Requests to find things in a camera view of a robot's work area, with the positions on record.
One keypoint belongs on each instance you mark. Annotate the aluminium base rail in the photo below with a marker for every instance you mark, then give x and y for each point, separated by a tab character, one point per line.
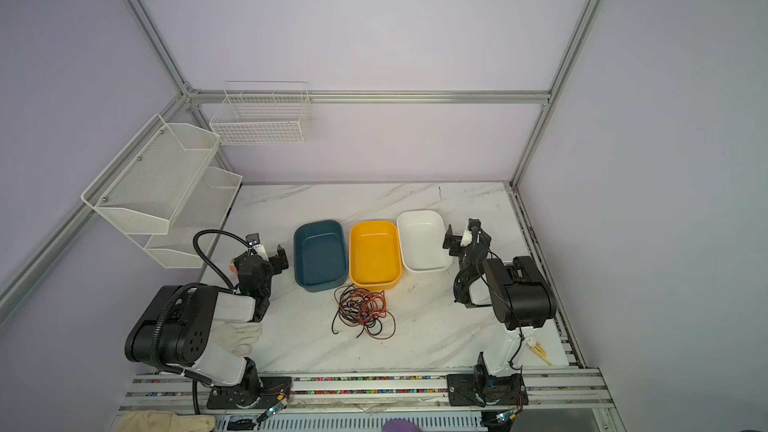
400	391

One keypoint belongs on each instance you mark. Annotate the purple object at edge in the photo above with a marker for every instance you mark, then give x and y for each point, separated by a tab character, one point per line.
400	425

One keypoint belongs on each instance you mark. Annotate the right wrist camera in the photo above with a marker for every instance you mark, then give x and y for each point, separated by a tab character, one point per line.
466	238

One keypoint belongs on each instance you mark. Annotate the white plastic bin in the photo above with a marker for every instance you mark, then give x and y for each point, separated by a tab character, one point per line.
421	235

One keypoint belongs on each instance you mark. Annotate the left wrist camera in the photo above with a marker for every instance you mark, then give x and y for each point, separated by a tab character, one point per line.
255	244

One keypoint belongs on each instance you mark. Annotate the white wire wall basket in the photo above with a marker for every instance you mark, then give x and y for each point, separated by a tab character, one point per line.
263	113

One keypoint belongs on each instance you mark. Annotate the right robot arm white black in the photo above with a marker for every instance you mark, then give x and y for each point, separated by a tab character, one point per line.
521	301

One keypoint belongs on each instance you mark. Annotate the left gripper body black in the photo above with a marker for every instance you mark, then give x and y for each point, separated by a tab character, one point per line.
271	262

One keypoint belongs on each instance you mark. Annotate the yellow plastic bin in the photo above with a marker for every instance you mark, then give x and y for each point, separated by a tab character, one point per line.
374	255

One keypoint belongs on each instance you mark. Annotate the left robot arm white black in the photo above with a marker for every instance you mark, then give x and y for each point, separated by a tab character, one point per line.
206	332

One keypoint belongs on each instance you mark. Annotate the upper white mesh shelf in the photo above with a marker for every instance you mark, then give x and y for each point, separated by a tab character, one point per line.
144	189

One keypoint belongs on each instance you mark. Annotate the white mesh shelf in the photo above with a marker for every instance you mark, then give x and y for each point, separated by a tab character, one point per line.
207	208
144	189

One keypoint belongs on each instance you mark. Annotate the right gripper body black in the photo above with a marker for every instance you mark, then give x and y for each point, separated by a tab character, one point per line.
459	243

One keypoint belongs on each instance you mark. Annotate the dark teal plastic bin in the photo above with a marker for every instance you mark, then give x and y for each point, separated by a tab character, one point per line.
320	256

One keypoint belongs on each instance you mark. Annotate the lower white mesh shelf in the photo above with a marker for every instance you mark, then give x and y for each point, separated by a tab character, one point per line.
207	208

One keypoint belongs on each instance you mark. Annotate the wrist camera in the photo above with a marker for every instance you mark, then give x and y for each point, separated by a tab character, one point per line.
466	238
255	244

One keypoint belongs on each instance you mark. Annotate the white work glove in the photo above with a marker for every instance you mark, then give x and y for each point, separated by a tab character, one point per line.
237	338

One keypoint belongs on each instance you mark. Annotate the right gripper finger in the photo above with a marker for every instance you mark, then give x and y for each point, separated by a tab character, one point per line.
451	241
474	227

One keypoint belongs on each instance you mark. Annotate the beige cloth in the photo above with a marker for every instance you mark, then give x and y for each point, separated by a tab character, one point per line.
157	421

